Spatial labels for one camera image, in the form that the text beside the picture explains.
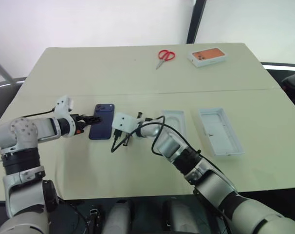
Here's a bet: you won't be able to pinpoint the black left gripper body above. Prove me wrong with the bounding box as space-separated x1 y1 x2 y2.
72 113 89 136

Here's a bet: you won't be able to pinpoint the dark blue smartphone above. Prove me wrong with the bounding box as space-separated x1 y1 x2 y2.
89 103 115 141

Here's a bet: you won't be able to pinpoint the white phone box base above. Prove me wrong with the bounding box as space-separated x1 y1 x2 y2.
160 109 188 147

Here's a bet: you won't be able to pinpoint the white phone box lid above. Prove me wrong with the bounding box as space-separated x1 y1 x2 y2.
198 107 245 157

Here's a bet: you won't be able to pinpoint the phone box with orange print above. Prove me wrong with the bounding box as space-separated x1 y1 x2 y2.
186 47 230 69

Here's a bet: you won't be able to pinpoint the grey rounded leg cover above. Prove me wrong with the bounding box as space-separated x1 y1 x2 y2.
104 199 133 234
161 197 204 234

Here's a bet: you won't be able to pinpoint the small black connector device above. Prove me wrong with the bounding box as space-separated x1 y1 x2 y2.
88 208 101 234

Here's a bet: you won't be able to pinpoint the dark ledge with light strip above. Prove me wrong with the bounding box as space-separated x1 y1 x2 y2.
260 61 295 72

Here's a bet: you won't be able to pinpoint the dark chair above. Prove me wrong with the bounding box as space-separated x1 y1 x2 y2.
280 71 295 111

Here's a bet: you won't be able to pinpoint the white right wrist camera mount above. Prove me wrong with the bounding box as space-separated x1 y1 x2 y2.
111 112 138 135

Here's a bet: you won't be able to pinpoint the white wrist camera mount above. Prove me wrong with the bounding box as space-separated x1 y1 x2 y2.
53 96 77 137
111 112 138 135

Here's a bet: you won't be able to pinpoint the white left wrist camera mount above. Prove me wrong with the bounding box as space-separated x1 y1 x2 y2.
53 96 77 137

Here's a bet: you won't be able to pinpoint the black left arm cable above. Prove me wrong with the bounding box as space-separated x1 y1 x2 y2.
22 107 56 118

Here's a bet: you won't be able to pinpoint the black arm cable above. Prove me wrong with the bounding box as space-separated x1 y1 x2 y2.
110 115 202 162
22 107 56 118

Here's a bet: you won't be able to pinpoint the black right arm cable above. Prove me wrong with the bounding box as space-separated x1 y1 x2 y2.
110 115 202 162

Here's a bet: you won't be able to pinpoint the thin black floor cable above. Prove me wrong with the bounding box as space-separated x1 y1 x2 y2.
64 201 90 234

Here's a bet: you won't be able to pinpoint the red handled scissors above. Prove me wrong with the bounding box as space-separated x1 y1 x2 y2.
155 49 176 71

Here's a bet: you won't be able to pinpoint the grey metal frame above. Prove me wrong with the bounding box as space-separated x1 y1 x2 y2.
0 54 27 93

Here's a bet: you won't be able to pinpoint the black vertical post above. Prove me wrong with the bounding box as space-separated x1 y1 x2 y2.
185 0 208 45

